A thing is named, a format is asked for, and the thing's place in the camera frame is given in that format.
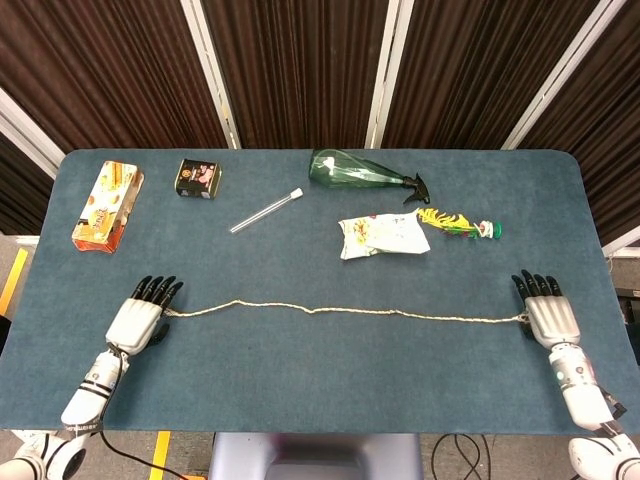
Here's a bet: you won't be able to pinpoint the yellow floor tape strip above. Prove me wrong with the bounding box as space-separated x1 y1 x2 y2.
0 248 30 316
149 430 172 480

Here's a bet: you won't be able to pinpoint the glass test tube white stopper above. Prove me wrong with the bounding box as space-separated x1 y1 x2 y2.
229 187 305 235

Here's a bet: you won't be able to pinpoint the green plastic spray bottle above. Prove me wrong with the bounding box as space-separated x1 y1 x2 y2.
307 148 431 206

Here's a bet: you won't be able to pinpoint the black rectangular tin can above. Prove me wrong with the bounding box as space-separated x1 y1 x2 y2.
173 158 224 200

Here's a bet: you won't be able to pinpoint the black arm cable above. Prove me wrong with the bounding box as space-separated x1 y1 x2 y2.
98 344 191 480

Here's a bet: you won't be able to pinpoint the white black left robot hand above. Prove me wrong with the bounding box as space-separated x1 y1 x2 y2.
104 274 185 357

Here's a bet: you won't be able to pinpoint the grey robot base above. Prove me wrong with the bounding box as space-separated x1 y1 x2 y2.
208 432 424 480

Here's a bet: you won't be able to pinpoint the orange biscuit box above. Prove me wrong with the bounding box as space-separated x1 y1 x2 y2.
71 159 146 255

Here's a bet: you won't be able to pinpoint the white partition post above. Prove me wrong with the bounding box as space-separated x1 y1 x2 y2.
0 87 66 180
179 0 242 150
602 227 640 259
501 0 629 151
364 0 416 150

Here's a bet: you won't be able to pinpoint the brown pleated partition panel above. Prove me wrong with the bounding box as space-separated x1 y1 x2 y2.
0 132 54 236
202 0 389 150
0 0 229 151
519 0 640 246
382 0 601 150

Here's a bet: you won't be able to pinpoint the blue felt table mat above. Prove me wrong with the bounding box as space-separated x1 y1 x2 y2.
0 147 640 435

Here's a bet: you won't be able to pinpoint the beige braided rope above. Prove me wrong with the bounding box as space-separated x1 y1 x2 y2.
167 298 531 325

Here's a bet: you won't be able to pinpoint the colourful feather shuttlecock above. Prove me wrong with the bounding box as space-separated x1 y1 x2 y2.
415 207 504 242

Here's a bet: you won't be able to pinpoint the white snack bag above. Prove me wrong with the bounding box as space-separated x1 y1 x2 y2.
337 212 432 261

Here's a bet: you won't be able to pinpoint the black floor cables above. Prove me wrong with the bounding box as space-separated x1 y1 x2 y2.
432 433 491 480

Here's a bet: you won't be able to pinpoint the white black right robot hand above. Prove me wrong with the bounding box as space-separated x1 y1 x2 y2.
510 269 582 351

